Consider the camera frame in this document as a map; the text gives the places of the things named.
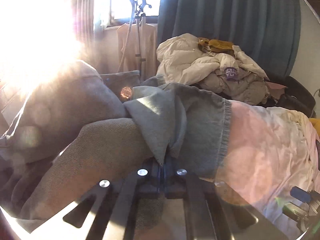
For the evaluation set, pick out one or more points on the mustard yellow garment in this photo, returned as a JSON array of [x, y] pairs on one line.
[[215, 46]]

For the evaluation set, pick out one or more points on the pink cream bed duvet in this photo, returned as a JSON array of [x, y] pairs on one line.
[[270, 151]]

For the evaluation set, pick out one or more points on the cream puffer jacket pile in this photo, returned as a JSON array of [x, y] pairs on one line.
[[181, 61]]

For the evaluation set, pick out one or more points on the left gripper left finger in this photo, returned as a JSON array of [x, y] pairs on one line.
[[107, 211]]

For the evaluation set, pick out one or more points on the teal left curtain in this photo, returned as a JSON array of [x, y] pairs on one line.
[[83, 10]]

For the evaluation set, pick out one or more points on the teal right curtain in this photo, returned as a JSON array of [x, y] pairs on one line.
[[266, 30]]

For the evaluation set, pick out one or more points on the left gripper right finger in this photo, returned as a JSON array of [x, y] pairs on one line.
[[214, 210]]

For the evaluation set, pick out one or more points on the grey denim jeans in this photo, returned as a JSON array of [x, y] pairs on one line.
[[81, 128]]

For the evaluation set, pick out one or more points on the garment steamer stand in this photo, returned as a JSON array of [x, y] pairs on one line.
[[138, 16]]

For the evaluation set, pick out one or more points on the teal curtain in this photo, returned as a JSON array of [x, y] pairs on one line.
[[266, 30], [83, 10]]

